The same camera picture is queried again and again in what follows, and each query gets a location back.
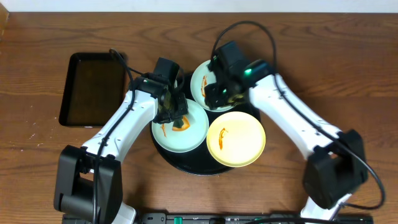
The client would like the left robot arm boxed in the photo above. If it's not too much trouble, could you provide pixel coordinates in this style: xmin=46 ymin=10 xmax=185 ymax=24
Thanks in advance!
xmin=53 ymin=58 xmax=188 ymax=223

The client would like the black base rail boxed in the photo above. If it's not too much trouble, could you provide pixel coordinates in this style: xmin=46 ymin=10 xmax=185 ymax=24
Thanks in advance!
xmin=61 ymin=213 xmax=374 ymax=224

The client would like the black rectangular water basin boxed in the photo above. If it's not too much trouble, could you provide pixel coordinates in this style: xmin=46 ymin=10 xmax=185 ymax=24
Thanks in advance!
xmin=58 ymin=52 xmax=126 ymax=126

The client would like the mint green plate with stain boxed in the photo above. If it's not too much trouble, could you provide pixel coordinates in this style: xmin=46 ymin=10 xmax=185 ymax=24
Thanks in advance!
xmin=190 ymin=60 xmax=233 ymax=113

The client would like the yellow plate with stain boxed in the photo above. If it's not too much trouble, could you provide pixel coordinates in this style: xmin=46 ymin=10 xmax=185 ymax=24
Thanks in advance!
xmin=206 ymin=111 xmax=266 ymax=167

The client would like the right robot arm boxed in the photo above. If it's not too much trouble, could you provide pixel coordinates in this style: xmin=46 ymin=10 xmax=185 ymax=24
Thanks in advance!
xmin=205 ymin=41 xmax=368 ymax=221

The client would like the light blue plate with stain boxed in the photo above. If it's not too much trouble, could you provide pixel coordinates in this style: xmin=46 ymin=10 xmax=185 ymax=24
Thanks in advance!
xmin=151 ymin=100 xmax=209 ymax=153

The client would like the round black tray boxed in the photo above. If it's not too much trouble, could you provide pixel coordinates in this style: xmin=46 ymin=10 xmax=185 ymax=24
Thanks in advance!
xmin=150 ymin=72 xmax=261 ymax=175

